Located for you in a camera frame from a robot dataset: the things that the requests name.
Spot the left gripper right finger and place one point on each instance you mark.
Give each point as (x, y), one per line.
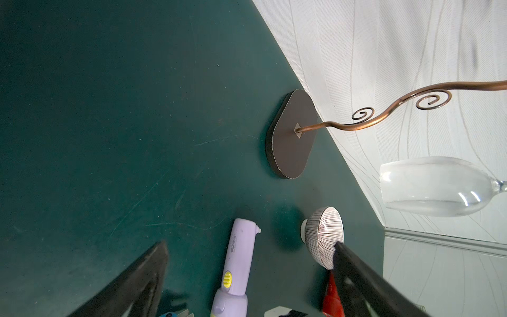
(363, 292)

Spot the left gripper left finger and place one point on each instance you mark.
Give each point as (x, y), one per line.
(137, 290)

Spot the red flashlight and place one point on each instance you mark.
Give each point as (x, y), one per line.
(331, 304)

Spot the purple flashlight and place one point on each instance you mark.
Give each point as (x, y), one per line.
(231, 299)

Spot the blue flashlight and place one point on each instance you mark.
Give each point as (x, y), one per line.
(184, 313)

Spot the pink patterned bowl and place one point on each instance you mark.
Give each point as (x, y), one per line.
(320, 233)

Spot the clear wine glass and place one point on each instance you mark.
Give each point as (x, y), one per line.
(437, 186)

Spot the green table mat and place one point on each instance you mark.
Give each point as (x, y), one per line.
(124, 123)

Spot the dark metal cup stand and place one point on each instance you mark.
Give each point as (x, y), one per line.
(291, 135)

